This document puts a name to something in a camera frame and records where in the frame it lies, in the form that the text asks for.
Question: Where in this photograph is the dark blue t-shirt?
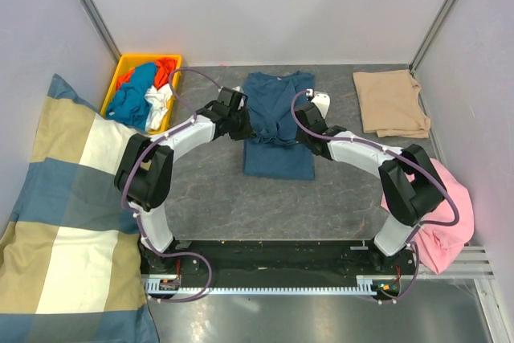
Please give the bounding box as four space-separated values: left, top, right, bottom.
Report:
243 71 315 181

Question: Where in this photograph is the folded beige t-shirt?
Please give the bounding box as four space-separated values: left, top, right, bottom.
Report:
353 70 430 139

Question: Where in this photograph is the pink t-shirt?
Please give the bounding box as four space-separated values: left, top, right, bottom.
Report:
380 157 475 276

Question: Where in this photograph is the left aluminium corner post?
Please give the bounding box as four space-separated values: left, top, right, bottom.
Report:
79 0 121 62

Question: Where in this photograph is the grey slotted cable duct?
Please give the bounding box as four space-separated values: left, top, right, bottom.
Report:
142 275 401 299

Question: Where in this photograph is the aluminium corner post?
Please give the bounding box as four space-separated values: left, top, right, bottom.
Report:
408 0 483 73
79 0 121 62

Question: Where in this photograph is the teal t-shirt in bin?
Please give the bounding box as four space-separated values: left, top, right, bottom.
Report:
105 62 157 131

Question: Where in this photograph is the orange t-shirt in bin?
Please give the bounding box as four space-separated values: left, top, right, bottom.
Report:
116 57 177 90

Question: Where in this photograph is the right aluminium corner post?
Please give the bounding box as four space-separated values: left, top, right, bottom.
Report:
408 0 483 73

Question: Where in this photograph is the blue beige checkered pillow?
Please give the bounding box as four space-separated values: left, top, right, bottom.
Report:
1 76 158 342

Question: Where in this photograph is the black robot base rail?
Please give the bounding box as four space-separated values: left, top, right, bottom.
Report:
141 240 415 286

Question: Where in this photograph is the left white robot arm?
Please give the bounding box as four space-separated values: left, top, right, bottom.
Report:
114 88 255 273

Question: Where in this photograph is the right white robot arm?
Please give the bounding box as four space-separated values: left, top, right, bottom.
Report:
291 102 448 274

